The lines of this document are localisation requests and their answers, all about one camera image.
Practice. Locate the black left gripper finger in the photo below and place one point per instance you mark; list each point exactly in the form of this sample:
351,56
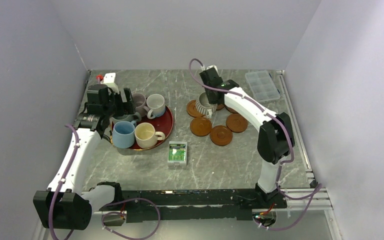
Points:
118,105
129,105

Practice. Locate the grey ribbed ceramic cup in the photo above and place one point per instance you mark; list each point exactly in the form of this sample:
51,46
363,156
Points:
204,107

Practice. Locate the green label plastic box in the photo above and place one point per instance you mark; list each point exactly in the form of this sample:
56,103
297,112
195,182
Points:
177,154

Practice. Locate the clear plastic organizer box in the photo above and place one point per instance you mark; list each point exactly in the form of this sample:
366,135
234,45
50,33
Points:
262,86

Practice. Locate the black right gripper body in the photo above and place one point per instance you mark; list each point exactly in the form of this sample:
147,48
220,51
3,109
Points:
209,97

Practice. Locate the cream ribbed ceramic mug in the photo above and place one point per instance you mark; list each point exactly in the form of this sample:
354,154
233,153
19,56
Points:
146,135

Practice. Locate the white ceramic mug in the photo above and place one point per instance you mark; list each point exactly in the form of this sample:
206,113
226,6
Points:
155,106

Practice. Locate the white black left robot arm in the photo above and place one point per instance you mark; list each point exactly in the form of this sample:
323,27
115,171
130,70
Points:
63,205

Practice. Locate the aluminium frame rail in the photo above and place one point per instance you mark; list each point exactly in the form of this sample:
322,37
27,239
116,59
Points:
319,221

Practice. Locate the brown wooden coaster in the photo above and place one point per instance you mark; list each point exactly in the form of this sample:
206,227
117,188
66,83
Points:
221,135
192,110
236,123
200,126
220,107
231,110

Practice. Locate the light blue ceramic mug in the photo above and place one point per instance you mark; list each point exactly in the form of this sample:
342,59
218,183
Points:
123,134

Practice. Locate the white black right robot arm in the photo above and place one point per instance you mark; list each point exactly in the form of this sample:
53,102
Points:
275,137

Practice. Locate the mauve ceramic mug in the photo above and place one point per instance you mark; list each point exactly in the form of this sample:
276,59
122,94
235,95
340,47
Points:
140,101

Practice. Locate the grey-green ceramic mug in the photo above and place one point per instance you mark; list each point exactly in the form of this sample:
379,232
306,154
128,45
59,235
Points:
132,118

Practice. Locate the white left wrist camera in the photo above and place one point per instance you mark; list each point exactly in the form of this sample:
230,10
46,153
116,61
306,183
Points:
109,80

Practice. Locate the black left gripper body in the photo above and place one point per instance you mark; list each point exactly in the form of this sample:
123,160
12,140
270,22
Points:
109,108

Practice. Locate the dark red round tray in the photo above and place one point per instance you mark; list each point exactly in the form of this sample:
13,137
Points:
164,123

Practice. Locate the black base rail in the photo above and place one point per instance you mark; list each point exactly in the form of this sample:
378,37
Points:
240,204

